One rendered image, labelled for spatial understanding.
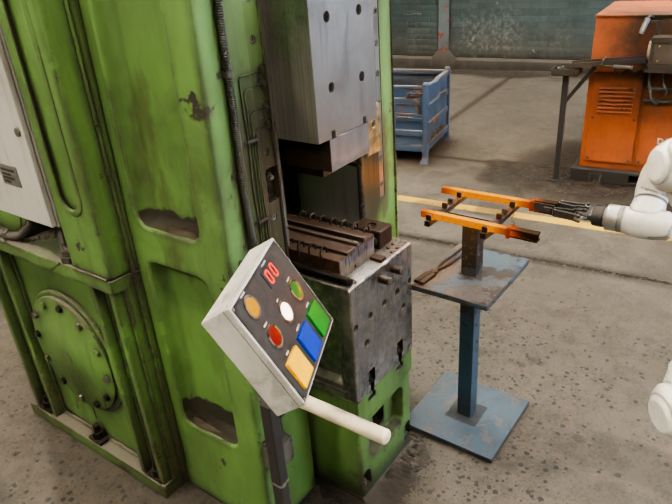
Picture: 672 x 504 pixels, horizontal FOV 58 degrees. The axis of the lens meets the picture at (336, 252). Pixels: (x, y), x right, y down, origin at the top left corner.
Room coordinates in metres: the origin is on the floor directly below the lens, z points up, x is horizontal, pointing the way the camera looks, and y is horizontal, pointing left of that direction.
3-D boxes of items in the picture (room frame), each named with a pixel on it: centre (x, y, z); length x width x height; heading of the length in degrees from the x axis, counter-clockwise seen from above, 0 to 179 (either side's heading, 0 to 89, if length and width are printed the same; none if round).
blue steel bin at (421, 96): (5.89, -0.54, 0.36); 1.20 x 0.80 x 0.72; 63
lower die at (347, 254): (1.87, 0.10, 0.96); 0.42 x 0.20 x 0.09; 53
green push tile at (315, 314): (1.31, 0.06, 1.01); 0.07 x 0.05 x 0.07; 168
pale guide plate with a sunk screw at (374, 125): (2.07, -0.15, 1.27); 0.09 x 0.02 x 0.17; 143
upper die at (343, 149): (1.87, 0.10, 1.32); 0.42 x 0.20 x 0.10; 53
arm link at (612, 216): (1.84, -0.94, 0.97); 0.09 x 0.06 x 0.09; 143
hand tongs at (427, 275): (2.17, -0.50, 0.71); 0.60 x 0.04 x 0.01; 136
